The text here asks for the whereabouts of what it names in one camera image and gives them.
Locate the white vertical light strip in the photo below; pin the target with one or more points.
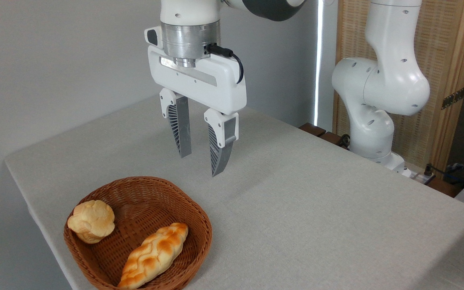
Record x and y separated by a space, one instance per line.
318 60

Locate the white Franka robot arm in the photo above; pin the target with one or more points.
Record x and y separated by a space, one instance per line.
393 80

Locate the round bread roll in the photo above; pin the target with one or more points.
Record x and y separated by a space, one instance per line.
92 220

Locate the metal screen hinge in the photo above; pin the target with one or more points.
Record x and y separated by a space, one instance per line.
453 98

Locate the brown wicker basket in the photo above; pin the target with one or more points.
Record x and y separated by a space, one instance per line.
143 201

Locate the grey tablecloth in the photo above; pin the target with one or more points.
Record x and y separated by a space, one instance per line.
296 209

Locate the braided bread loaf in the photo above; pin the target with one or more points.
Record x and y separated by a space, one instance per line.
155 253

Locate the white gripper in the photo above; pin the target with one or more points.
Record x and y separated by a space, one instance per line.
220 86

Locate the dark brown wooden block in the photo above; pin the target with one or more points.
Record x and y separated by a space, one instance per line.
332 138
311 129

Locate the wooden rattan folding screen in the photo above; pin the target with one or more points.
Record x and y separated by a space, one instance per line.
445 44

